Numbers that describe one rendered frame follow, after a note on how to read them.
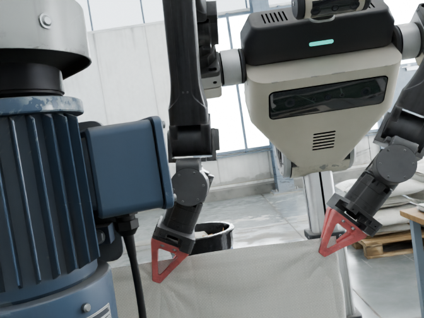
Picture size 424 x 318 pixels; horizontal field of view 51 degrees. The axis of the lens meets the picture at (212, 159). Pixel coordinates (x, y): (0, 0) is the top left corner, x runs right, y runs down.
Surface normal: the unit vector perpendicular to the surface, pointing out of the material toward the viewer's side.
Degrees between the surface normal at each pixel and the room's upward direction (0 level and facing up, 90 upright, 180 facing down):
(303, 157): 130
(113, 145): 90
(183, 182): 87
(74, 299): 92
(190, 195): 87
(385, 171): 78
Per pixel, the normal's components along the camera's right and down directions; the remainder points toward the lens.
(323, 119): 0.11, 0.67
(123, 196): 0.42, -0.01
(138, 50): 0.02, 0.05
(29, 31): 0.70, -0.05
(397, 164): -0.24, -0.12
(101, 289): 0.95, -0.11
